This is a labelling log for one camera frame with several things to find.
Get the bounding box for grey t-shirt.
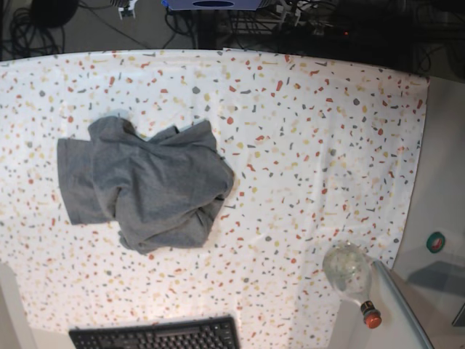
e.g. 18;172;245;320
57;116;234;254

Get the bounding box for terrazzo patterned tablecloth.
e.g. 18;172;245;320
1;50;429;348

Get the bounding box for clear bottle with orange cap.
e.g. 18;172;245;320
323;241;382;329

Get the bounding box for black computer keyboard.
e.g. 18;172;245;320
68;316;240;349

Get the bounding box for blue box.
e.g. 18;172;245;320
161;0;274;11

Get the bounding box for green tape roll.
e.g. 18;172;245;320
426;231;446;254

